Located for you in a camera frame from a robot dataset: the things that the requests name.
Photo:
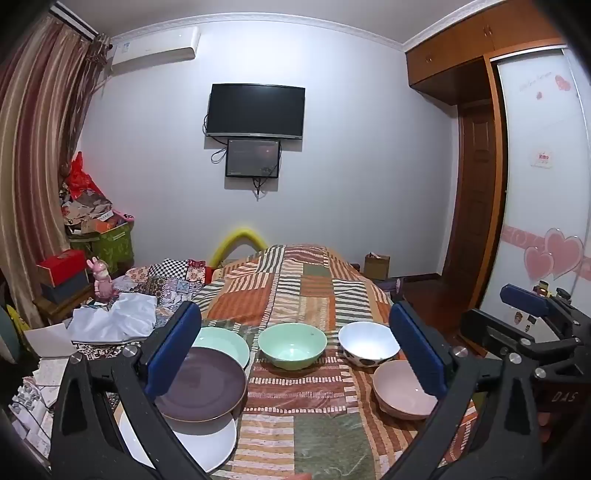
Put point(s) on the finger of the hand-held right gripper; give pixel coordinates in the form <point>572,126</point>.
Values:
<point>489,330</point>
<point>524,297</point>

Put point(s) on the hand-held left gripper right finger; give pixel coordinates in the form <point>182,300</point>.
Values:
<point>418,355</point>

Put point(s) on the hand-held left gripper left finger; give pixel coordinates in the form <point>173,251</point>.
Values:
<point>173,350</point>

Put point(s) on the pink bowl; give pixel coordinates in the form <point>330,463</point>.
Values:
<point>397,392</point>

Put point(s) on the light green plate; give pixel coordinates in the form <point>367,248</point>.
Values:
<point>221,344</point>

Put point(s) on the purple plate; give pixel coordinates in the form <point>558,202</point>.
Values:
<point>207,387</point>

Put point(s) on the white spotted bowl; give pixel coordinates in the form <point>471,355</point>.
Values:
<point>367,341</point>

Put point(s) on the white plate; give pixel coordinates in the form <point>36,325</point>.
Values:
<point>203,443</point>

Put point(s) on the green bowl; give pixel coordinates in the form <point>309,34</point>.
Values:
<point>292,346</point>

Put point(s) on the white cloth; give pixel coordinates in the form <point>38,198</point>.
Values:
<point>120,318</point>

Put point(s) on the grey purple bag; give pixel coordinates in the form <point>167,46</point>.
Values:
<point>395,288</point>

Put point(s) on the checkered patchwork quilt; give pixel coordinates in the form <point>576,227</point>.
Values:
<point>175,277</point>

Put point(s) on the white heart-print wardrobe door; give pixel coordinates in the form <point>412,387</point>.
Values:
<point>540,207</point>

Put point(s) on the small cardboard box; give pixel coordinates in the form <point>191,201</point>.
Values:
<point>376,267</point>

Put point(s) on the pink rabbit toy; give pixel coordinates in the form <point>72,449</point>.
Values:
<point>102,281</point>

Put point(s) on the green storage box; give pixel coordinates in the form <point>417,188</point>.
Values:
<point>113,247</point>

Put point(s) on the wooden nightstand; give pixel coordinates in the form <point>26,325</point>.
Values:
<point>60,309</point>

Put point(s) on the white paper sheet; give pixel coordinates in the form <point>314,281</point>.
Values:
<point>51,339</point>

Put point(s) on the brown wooden door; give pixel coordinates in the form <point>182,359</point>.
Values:
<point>475,184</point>

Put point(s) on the grey box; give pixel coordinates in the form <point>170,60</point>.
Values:
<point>64,288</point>

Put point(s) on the orange striped patchwork bedspread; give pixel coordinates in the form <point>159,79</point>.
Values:
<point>300,300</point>

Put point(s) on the yellow foam noodle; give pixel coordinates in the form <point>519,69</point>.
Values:
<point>240,233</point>

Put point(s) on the red box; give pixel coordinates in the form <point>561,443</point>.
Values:
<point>62,265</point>

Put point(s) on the red white sticker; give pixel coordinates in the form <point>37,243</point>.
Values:
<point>542,158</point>

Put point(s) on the pink box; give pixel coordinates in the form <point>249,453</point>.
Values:
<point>123,214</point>

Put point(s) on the pile of paper clutter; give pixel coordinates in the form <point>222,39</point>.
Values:
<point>87,207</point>

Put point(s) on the red plastic bag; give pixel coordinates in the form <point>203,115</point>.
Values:
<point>81,177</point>

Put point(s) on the striped brown curtain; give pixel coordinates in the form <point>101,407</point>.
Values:
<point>37,138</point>

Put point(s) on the wooden overhead cabinet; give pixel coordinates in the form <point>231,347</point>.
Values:
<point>461,50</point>

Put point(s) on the white air conditioner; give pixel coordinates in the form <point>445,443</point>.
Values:
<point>157,48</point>

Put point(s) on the small black wall monitor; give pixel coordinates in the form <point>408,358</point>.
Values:
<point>253,158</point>

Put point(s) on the black wall television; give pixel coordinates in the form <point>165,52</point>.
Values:
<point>255,110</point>

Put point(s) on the curtain rail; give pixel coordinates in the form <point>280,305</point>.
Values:
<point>74,18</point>

